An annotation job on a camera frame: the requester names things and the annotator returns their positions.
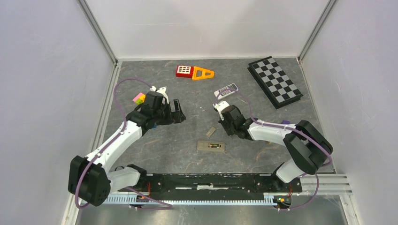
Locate beige battery cover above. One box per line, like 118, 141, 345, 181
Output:
206, 127, 216, 137

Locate white remote control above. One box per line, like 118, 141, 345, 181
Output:
214, 83, 239, 100

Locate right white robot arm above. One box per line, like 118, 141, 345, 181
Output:
213, 101, 333, 191

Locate battery in remote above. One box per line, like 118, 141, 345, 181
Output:
208, 143, 221, 148

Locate black grey chessboard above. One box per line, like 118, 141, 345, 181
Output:
247, 56, 303, 109

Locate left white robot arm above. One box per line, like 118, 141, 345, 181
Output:
68, 91, 186, 208

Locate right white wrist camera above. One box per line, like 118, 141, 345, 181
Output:
213, 101, 229, 120

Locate red white window block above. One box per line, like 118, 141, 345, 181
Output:
176, 65, 194, 79

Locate pink yellow green blocks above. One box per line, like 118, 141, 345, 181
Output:
132, 93, 146, 105

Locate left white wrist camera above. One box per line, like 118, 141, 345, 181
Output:
150, 86, 169, 104

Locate white slotted cable duct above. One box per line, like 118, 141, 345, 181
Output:
102, 192, 277, 206

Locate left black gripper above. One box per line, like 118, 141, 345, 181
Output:
153, 99, 185, 126

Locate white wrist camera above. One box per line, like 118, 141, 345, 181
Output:
213, 101, 229, 120
150, 86, 169, 104

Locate orange triangular toy block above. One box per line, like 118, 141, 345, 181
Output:
192, 67, 215, 81

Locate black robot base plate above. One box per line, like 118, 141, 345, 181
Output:
133, 173, 303, 201

